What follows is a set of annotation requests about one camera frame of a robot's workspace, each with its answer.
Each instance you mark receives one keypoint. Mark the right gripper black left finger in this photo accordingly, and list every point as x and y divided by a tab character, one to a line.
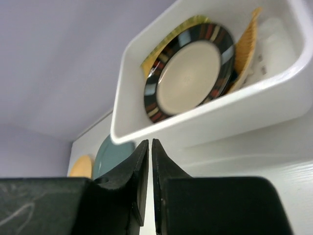
113	204

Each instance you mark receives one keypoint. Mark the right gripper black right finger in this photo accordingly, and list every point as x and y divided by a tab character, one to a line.
185	205

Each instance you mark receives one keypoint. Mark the teal round plate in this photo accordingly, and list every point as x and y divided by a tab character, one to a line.
110	155

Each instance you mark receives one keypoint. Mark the dark round patterned plate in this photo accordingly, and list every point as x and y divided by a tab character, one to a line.
193	69

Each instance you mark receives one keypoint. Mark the orange woven boat-shaped basket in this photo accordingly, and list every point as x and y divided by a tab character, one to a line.
245	50

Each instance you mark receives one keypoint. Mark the yellow woven bamboo tray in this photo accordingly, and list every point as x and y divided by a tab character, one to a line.
150	59

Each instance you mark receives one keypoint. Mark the white plastic bin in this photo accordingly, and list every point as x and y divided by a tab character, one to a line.
283	95

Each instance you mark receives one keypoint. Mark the yellow round plate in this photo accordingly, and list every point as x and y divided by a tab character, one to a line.
83	167

